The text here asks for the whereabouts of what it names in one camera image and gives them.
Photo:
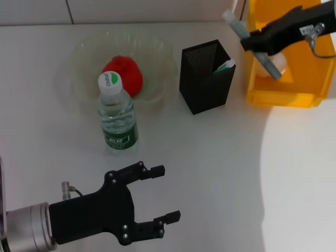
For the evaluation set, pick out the yellow plastic bin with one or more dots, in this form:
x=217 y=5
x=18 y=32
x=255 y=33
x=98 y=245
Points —
x=302 y=86

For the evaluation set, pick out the clear green glass fruit plate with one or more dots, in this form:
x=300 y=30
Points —
x=157 y=57

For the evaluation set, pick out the silver plug connector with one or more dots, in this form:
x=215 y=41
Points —
x=65 y=190

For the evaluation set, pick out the black mesh pen holder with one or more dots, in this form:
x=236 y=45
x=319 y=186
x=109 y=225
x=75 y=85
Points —
x=207 y=89

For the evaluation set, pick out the grey metal ruler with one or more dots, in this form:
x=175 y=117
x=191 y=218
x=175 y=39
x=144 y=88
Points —
x=270 y=67

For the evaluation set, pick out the red-orange orange fruit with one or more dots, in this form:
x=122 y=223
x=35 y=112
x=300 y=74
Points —
x=128 y=76

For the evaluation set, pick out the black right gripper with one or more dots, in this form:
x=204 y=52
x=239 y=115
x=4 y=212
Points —
x=288 y=26

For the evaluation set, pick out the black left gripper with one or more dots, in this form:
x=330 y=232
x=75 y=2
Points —
x=92 y=215

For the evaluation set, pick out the green utility knife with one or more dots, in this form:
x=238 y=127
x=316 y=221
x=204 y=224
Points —
x=223 y=67

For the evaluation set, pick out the clear water bottle green label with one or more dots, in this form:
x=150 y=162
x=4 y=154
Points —
x=118 y=126

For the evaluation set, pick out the clear plastic ball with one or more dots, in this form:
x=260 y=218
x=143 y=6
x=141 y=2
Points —
x=279 y=61

